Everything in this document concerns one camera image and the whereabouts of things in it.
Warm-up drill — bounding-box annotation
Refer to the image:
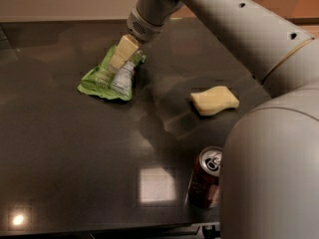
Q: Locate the green rice chip bag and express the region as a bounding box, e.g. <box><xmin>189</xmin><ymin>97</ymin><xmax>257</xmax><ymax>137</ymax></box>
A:
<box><xmin>77</xmin><ymin>45</ymin><xmax>147</xmax><ymax>102</ymax></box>

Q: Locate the yellow sponge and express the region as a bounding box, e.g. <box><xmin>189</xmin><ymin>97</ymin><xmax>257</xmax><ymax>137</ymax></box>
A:
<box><xmin>190</xmin><ymin>86</ymin><xmax>239</xmax><ymax>117</ymax></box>

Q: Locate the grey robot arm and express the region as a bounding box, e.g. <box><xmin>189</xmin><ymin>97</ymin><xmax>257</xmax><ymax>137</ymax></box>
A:
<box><xmin>127</xmin><ymin>0</ymin><xmax>319</xmax><ymax>239</ymax></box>

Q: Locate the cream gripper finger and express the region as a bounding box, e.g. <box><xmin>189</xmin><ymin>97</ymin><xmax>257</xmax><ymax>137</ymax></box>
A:
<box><xmin>109</xmin><ymin>34</ymin><xmax>140</xmax><ymax>73</ymax></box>

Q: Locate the red soda can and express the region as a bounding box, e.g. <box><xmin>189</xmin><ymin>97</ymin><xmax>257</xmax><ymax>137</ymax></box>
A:
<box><xmin>188</xmin><ymin>146</ymin><xmax>222</xmax><ymax>208</ymax></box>

